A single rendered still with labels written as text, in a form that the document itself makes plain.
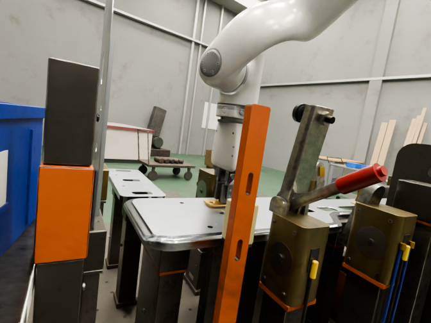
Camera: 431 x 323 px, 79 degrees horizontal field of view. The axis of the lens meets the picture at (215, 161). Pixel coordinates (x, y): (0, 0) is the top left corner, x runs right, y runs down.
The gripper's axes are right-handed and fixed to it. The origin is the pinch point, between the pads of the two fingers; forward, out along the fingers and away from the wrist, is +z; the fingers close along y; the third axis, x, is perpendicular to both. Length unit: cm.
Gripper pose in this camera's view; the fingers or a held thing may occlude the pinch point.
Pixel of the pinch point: (224, 191)
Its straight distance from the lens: 57.9
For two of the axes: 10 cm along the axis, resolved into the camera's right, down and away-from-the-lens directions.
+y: -4.8, -1.7, 8.6
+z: -1.3, 9.8, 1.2
